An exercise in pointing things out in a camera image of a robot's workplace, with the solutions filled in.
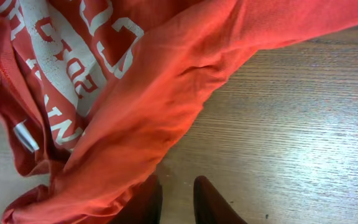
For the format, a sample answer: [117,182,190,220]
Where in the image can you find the orange soccer t-shirt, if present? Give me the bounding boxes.
[0,0,358,223]

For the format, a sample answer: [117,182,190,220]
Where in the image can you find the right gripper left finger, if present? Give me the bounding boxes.
[109,175,163,224]

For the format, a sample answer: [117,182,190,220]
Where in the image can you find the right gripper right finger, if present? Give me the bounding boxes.
[193,175,247,224]

